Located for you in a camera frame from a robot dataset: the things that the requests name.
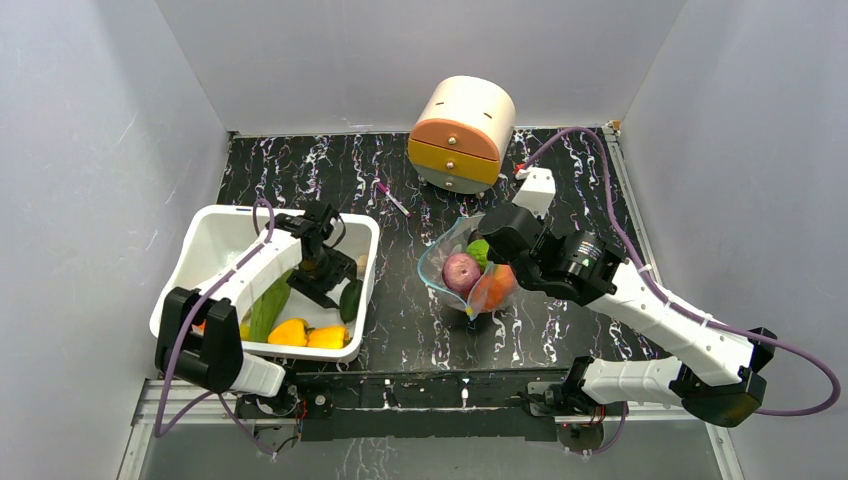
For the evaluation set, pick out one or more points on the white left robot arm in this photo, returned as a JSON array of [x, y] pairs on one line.
[[199, 337]]

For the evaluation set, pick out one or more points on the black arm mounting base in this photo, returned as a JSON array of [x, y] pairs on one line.
[[527, 403]]

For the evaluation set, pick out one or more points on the green cabbage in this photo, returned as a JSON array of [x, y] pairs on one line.
[[478, 249]]

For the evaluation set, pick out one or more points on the pink marker pen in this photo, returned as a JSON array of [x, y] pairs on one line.
[[394, 200]]

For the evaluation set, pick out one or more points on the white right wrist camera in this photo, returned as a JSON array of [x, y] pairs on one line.
[[536, 192]]

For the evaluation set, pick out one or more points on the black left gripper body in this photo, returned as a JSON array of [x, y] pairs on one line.
[[316, 277]]

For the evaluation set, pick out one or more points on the dark green avocado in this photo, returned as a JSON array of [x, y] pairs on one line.
[[349, 300]]

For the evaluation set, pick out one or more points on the round pastel drawer cabinet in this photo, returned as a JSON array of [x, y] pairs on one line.
[[460, 139]]

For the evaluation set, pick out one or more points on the clear zip top bag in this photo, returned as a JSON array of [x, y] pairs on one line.
[[429, 266]]

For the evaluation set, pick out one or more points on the orange pumpkin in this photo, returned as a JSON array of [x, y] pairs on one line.
[[480, 298]]

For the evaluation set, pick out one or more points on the green leafy vegetable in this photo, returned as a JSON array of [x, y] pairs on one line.
[[267, 308]]

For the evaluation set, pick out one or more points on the beige garlic bulb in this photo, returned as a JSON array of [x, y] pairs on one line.
[[361, 264]]

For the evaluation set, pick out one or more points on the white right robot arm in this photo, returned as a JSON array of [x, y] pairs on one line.
[[711, 374]]

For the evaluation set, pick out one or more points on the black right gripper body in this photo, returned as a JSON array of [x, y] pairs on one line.
[[502, 250]]

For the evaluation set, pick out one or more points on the yellow orange bell pepper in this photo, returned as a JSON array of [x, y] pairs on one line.
[[333, 337]]

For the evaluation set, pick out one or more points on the red onion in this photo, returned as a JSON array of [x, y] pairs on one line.
[[460, 273]]

